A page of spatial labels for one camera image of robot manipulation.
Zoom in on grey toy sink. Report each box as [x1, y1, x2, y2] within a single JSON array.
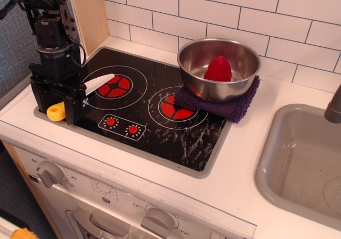
[[255, 104, 340, 230]]

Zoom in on grey left oven knob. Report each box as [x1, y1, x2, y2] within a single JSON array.
[[37, 161, 64, 188]]

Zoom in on black toy stovetop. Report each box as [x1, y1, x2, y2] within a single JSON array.
[[33, 46, 233, 179]]

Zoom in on yellow handled white toy knife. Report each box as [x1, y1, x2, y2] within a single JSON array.
[[46, 73, 115, 121]]

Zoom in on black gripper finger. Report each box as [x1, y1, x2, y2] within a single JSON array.
[[30, 79, 64, 113], [64, 96, 88, 125]]

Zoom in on orange plush toy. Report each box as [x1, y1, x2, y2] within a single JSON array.
[[10, 228, 38, 239]]

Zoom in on grey oven knob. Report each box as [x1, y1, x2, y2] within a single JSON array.
[[141, 208, 175, 238], [37, 161, 64, 188]]

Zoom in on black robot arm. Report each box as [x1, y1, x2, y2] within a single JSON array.
[[1, 0, 86, 125]]

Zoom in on white toy oven front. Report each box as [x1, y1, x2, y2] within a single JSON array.
[[14, 147, 256, 238]]

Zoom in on grey faucet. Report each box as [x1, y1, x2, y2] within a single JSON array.
[[324, 85, 341, 123]]

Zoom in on purple folded cloth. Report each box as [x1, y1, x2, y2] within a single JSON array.
[[174, 76, 261, 123]]

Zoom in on grey right oven knob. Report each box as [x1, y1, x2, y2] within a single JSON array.
[[141, 208, 175, 238]]

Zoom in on stainless steel bowl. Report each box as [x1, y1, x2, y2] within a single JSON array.
[[177, 38, 261, 103]]

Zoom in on wooden side panel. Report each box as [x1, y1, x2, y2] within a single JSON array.
[[71, 0, 110, 56]]

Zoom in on red toy pepper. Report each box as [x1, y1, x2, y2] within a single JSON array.
[[204, 55, 232, 82]]

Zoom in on grey oven door handle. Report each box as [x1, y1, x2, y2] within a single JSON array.
[[72, 207, 150, 239]]

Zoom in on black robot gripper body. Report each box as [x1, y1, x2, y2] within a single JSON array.
[[29, 44, 86, 99]]

